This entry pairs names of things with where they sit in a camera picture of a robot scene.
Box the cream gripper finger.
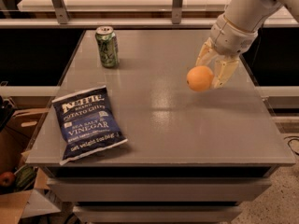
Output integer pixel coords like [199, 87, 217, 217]
[195, 37, 221, 66]
[211, 57, 239, 89]

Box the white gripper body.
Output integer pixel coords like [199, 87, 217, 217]
[210, 14, 258, 56]

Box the orange fruit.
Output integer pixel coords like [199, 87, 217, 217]
[186, 65, 214, 91]

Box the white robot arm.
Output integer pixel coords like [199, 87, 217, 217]
[196, 0, 299, 89]

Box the blue kettle chip bag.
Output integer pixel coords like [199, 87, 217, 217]
[52, 86, 127, 165]

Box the green striped bag in box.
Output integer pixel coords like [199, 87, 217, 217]
[15, 164, 36, 191]

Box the grey drawer cabinet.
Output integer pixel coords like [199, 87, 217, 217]
[28, 30, 295, 223]

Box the green soda can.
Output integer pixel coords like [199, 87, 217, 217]
[95, 26, 119, 68]

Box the cardboard box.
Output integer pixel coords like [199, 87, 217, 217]
[0, 108, 62, 224]

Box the red apple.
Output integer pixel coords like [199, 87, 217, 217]
[0, 172, 15, 188]

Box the black cable on floor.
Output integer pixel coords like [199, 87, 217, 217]
[283, 135, 299, 157]

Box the metal shelf rail frame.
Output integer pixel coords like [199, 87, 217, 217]
[0, 0, 298, 29]

